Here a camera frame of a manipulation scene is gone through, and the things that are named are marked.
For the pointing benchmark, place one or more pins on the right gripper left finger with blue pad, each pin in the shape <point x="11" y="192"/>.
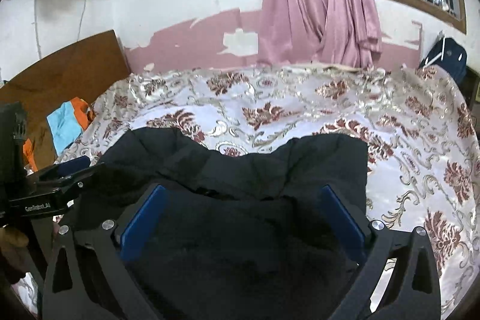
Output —
<point x="87" y="276"/>

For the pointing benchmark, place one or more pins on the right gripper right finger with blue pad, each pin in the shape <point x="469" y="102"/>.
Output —
<point x="413" y="290"/>

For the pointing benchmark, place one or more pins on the large black jacket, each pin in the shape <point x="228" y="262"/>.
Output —
<point x="241" y="237"/>

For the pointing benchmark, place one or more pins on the person left hand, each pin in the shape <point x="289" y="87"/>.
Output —
<point x="14" y="253"/>

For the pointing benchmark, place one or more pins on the orange blue brown pillow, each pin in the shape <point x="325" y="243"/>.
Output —
<point x="57" y="132"/>

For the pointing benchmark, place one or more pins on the brown wooden headboard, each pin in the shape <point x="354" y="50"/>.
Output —
<point x="85" y="70"/>

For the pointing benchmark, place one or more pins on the floral bed cover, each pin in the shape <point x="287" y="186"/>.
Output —
<point x="423" y="153"/>

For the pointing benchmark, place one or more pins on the dark blue backpack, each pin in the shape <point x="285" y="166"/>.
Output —
<point x="449" y="55"/>

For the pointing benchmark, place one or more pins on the right pink curtain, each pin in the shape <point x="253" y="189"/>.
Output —
<point x="352" y="34"/>

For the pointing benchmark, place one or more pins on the pink curtain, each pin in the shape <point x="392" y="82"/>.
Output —
<point x="352" y="34"/>
<point x="291" y="30"/>

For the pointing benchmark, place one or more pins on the left pink curtain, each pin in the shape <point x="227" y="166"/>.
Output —
<point x="291" y="30"/>

